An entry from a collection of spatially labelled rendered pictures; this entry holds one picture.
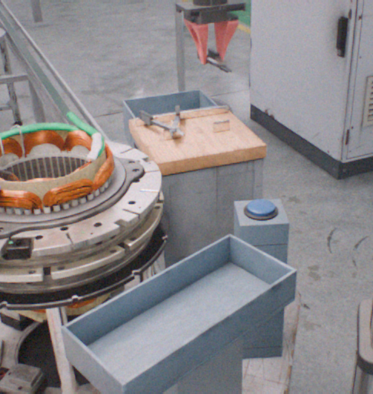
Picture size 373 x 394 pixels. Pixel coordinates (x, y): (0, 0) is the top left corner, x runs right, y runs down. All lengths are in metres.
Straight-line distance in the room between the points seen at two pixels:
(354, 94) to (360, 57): 0.18
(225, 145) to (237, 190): 0.08
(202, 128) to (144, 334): 0.49
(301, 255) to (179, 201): 1.64
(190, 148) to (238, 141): 0.08
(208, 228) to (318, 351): 1.19
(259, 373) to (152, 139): 0.42
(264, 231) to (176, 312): 0.21
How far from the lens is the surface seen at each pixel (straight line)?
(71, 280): 0.75
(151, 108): 1.23
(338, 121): 3.09
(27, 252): 0.71
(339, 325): 2.26
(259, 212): 0.84
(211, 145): 0.99
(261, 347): 0.97
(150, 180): 0.82
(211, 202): 1.00
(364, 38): 2.98
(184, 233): 1.02
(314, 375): 2.06
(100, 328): 0.66
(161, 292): 0.70
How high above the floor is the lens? 1.47
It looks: 29 degrees down
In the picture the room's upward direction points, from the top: 2 degrees counter-clockwise
